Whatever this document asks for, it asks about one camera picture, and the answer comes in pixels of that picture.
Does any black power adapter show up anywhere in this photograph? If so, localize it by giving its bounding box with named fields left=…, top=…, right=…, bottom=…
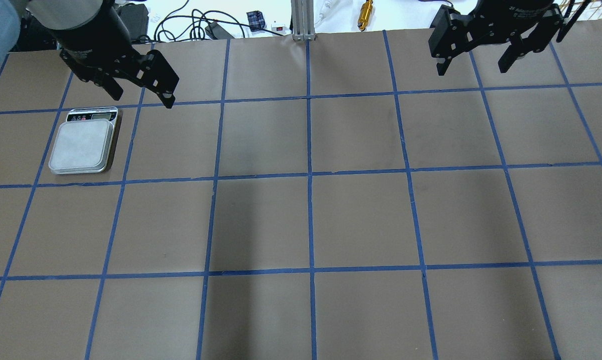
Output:
left=116, top=3, right=149, bottom=41

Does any metal cylinder connector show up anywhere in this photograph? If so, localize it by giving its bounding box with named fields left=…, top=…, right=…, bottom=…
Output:
left=356, top=0, right=374, bottom=32

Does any aluminium frame post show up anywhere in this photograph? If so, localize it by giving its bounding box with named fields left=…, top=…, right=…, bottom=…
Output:
left=290, top=0, right=316, bottom=42

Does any silver digital kitchen scale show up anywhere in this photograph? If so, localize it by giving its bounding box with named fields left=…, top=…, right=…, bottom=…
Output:
left=48, top=106, right=119, bottom=175

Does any white red switch box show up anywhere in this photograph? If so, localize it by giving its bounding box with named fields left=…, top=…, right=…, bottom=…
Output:
left=270, top=22, right=288, bottom=35

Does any black cable bundle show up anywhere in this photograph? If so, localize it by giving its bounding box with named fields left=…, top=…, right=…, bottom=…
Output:
left=153, top=0, right=286, bottom=43

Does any small dark blue box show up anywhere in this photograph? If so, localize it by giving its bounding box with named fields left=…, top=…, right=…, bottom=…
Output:
left=246, top=10, right=266, bottom=33

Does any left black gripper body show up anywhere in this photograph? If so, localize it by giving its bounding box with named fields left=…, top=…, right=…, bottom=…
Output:
left=51, top=5, right=143, bottom=87

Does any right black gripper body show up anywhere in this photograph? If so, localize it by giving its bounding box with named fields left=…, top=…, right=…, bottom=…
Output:
left=467, top=0, right=565, bottom=48

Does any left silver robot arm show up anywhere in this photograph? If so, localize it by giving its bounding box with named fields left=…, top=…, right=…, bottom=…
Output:
left=0, top=0, right=179, bottom=109

